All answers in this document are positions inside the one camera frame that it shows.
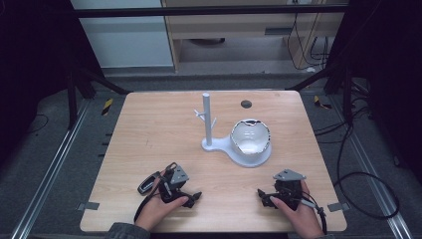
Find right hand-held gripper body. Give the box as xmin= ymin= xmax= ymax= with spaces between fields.
xmin=272 ymin=168 xmax=308 ymax=211

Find aluminium floor rail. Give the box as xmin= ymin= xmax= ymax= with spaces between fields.
xmin=330 ymin=95 xmax=413 ymax=239
xmin=10 ymin=99 xmax=92 ymax=239

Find black and silver device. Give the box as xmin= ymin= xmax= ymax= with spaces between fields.
xmin=136 ymin=170 xmax=161 ymax=196

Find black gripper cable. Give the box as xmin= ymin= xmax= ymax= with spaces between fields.
xmin=133 ymin=174 xmax=167 ymax=224
xmin=299 ymin=197 xmax=328 ymax=235

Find black cables under desk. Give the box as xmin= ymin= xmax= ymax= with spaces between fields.
xmin=286 ymin=12 xmax=330 ymax=72

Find white cabinet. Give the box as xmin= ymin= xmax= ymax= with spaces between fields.
xmin=70 ymin=0 xmax=175 ymax=70

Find white cup stand with post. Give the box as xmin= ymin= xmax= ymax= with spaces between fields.
xmin=193 ymin=92 xmax=273 ymax=168

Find person's right hand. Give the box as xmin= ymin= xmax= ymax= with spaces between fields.
xmin=269 ymin=180 xmax=325 ymax=239

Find black horizontal frame bar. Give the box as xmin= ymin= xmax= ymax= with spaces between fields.
xmin=73 ymin=3 xmax=350 ymax=19

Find person's left hand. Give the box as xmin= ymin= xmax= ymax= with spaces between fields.
xmin=134 ymin=168 xmax=190 ymax=232

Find long black floor cable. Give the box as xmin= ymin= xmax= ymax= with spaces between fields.
xmin=314 ymin=108 xmax=401 ymax=221

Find dark curtain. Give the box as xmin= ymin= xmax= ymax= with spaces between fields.
xmin=0 ymin=0 xmax=104 ymax=163
xmin=326 ymin=0 xmax=422 ymax=183

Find black metal stand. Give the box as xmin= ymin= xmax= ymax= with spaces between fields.
xmin=65 ymin=64 xmax=131 ymax=131
xmin=294 ymin=63 xmax=355 ymax=124

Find white bowl with dark rim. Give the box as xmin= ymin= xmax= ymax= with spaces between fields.
xmin=230 ymin=118 xmax=272 ymax=156

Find thin black floor cable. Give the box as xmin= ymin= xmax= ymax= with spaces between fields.
xmin=27 ymin=114 xmax=50 ymax=134

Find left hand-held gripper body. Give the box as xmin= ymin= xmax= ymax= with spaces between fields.
xmin=158 ymin=161 xmax=191 ymax=204

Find grey table edge bracket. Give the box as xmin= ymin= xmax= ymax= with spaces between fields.
xmin=326 ymin=201 xmax=351 ymax=213
xmin=76 ymin=200 xmax=101 ymax=212

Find yellow and black tape piece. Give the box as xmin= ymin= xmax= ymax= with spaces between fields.
xmin=313 ymin=95 xmax=333 ymax=111
xmin=101 ymin=98 xmax=114 ymax=117

